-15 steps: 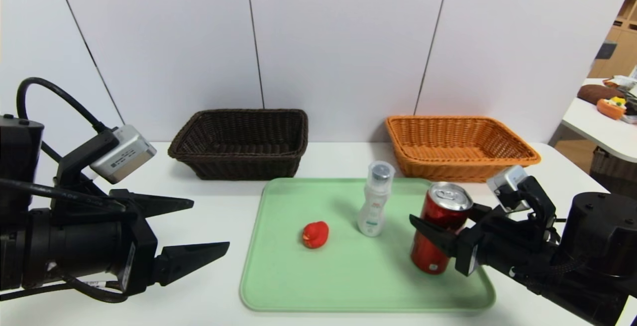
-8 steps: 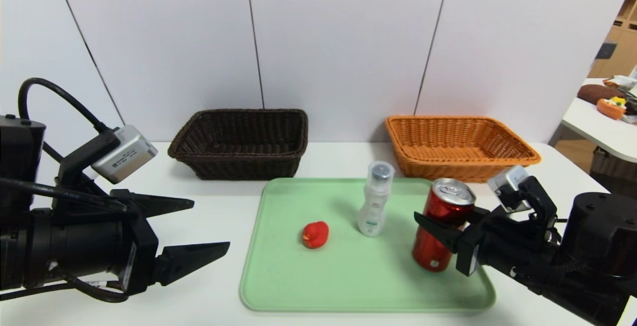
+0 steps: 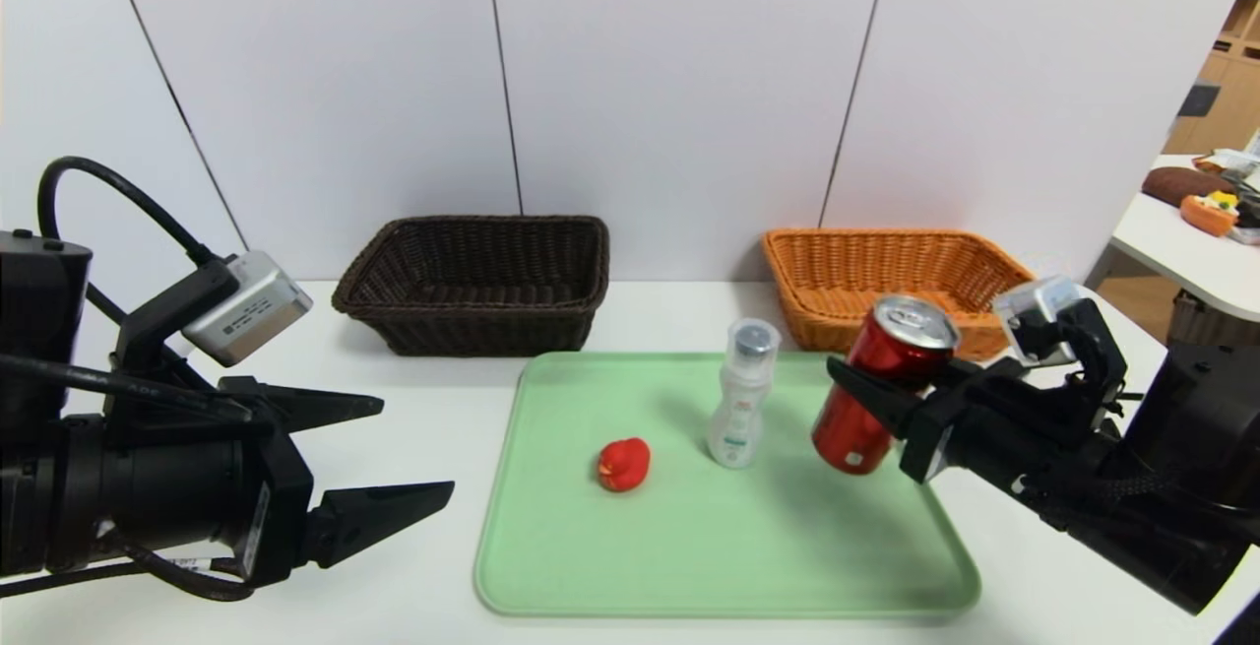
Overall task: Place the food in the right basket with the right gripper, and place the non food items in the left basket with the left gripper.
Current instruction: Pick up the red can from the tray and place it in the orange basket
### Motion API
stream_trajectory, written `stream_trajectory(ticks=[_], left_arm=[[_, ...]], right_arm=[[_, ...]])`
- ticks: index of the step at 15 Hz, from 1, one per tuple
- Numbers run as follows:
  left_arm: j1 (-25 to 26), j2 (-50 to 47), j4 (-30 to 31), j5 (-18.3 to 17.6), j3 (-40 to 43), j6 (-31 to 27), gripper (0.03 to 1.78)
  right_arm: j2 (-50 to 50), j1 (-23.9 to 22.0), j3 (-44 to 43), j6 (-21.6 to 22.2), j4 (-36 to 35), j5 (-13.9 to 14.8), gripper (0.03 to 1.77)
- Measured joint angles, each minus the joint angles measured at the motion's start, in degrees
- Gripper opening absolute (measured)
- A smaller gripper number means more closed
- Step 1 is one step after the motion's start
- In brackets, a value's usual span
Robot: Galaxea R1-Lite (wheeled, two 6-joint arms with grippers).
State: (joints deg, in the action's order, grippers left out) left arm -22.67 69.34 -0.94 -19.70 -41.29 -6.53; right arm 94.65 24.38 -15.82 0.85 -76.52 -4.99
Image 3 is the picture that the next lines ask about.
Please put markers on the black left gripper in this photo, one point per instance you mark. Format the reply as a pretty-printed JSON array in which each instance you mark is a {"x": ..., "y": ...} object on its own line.
[{"x": 279, "y": 492}]

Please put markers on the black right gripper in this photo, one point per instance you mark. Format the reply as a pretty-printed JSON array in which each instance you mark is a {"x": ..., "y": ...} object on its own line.
[{"x": 932, "y": 435}]

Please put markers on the red soda can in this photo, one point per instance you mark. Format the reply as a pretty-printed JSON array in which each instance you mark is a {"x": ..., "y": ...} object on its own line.
[{"x": 901, "y": 340}]

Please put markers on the white bottle with clear cap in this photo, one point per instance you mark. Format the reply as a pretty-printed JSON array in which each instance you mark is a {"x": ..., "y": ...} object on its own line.
[{"x": 738, "y": 419}]

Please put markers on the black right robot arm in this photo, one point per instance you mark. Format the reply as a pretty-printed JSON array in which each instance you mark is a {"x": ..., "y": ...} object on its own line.
[{"x": 1201, "y": 428}]

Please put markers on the orange wicker basket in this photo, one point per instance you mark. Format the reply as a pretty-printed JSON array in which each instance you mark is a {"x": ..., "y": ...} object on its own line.
[{"x": 837, "y": 271}]

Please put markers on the dark brown wicker basket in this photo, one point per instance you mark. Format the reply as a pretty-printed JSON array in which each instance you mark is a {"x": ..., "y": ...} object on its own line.
[{"x": 472, "y": 330}]

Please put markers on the orange toy food bowl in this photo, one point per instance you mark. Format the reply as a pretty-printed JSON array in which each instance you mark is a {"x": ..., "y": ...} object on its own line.
[{"x": 1206, "y": 217}]

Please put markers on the light green plastic tray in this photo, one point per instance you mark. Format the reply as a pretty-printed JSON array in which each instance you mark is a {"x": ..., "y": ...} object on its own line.
[{"x": 689, "y": 547}]

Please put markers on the white side table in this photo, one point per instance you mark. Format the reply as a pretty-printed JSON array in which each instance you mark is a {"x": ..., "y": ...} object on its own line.
[{"x": 1201, "y": 266}]

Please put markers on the brown bread loaf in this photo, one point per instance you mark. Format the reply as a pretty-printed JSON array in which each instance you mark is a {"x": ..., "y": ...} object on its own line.
[{"x": 1171, "y": 185}]

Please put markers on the crinkled snack bag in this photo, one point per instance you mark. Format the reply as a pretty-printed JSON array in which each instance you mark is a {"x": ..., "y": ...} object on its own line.
[{"x": 1228, "y": 162}]

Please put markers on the wooden shelf cabinet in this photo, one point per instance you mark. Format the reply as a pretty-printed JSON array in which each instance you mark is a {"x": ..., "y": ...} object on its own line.
[{"x": 1230, "y": 103}]

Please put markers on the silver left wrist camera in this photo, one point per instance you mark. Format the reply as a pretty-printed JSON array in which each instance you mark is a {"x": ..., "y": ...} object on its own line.
[{"x": 251, "y": 315}]

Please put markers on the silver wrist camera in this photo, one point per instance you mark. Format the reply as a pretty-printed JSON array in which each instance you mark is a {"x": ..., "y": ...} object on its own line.
[
  {"x": 1029, "y": 302},
  {"x": 251, "y": 315}
]

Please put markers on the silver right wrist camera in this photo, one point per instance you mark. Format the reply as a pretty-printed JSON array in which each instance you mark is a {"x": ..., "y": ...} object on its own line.
[{"x": 1029, "y": 302}]

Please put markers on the small black wall panel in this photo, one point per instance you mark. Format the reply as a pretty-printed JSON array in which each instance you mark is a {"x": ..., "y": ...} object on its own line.
[{"x": 1196, "y": 100}]

